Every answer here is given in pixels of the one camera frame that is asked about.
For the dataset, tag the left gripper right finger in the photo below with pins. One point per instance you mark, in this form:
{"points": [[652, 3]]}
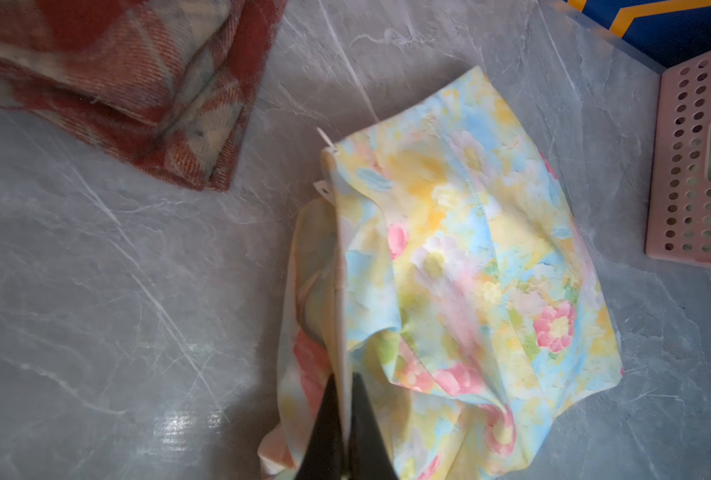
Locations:
{"points": [[368, 458]]}

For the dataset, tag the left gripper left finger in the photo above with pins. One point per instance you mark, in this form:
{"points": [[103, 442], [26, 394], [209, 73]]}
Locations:
{"points": [[325, 454]]}

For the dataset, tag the floral pastel skirt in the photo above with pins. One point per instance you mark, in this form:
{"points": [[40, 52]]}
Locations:
{"points": [[440, 261]]}

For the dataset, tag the pink perforated plastic basket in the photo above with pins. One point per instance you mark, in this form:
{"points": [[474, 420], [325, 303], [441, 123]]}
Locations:
{"points": [[679, 223]]}

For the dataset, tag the red plaid skirt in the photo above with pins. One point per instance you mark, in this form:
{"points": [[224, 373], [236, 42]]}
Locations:
{"points": [[165, 86]]}

